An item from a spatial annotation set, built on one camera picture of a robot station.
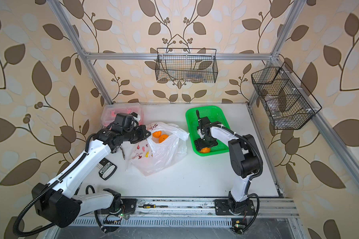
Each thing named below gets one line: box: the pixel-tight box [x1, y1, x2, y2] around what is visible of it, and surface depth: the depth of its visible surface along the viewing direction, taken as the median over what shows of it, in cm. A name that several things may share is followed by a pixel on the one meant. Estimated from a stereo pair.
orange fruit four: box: [199, 147, 211, 154], surface depth 90 cm
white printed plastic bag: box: [126, 121, 190, 177], surface depth 82 cm
